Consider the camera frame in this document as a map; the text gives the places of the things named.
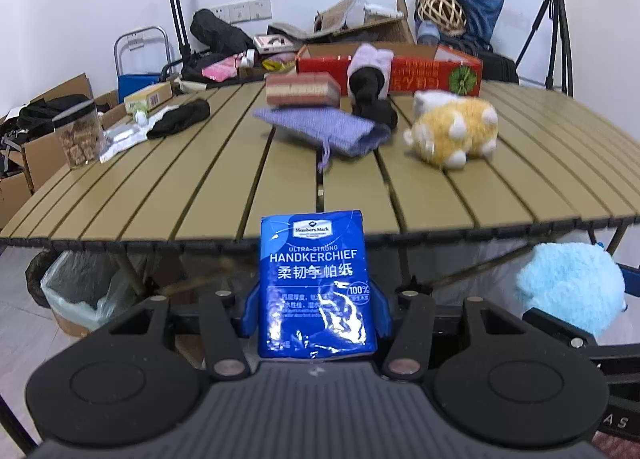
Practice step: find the lavender fluffy towel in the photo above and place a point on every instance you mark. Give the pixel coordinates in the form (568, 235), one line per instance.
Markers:
(370, 59)

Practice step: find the white crumpled cloth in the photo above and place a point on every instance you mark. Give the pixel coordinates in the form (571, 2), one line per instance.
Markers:
(122, 139)

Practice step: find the black clothes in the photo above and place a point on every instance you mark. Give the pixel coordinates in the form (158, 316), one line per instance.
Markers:
(45, 109)

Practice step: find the dark blue pillow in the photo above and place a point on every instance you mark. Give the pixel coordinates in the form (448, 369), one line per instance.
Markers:
(480, 4)

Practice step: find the tan slatted folding table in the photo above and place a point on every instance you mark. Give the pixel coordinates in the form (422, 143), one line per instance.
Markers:
(200, 189)

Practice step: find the blue tissue packet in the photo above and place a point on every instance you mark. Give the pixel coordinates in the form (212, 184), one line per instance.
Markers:
(315, 279)

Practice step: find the clear snack jar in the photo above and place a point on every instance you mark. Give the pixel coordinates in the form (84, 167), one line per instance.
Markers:
(80, 139)

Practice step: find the pink packet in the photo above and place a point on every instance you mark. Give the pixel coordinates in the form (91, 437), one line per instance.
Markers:
(222, 69)

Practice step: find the torn open cardboard box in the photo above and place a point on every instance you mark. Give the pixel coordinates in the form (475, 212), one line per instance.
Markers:
(385, 31)

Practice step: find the blue water jug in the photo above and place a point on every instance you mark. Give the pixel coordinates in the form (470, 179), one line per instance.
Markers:
(427, 33)

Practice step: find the black tripod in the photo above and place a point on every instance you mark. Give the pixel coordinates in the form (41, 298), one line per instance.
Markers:
(555, 29)

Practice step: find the black sock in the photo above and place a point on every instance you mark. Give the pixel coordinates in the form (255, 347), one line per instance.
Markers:
(180, 119)

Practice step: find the black cloth bundle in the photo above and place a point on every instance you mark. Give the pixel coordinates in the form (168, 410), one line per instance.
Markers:
(375, 106)

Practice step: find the rattan ball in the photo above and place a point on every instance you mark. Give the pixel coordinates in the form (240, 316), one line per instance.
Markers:
(442, 9)

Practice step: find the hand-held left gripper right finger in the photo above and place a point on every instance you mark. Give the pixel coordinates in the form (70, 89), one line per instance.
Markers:
(383, 311)

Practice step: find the long red cardboard box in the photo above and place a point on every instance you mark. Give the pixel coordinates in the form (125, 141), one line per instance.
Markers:
(430, 74)

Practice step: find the purple knit pouch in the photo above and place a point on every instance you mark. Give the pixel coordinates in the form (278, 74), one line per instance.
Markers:
(325, 126)

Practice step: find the pale yellow carton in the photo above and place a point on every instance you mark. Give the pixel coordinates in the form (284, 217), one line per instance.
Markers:
(147, 96)

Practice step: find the small white bottle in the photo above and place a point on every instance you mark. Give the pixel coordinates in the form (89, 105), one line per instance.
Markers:
(141, 115)

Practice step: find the pink and brown box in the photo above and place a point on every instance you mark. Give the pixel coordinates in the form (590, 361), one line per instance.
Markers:
(300, 89)

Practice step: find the white wall socket strip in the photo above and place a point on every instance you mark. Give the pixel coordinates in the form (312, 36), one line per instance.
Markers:
(245, 11)

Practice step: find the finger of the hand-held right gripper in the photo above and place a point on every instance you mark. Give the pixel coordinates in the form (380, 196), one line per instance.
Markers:
(631, 280)
(560, 329)

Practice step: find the black suitcase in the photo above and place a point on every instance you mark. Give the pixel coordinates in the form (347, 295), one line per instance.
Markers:
(500, 69)

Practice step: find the small printed box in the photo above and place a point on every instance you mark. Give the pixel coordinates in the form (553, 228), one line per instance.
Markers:
(272, 41)

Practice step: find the blue plush toy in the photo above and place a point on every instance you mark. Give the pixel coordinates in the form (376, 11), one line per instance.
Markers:
(565, 279)

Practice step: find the yellow plush toy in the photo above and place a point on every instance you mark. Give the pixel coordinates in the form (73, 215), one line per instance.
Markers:
(450, 131)

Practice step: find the black duffel bag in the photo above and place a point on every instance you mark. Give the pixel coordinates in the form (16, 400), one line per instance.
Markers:
(220, 34)

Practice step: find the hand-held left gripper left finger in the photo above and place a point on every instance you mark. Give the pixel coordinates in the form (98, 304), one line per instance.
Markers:
(251, 311)

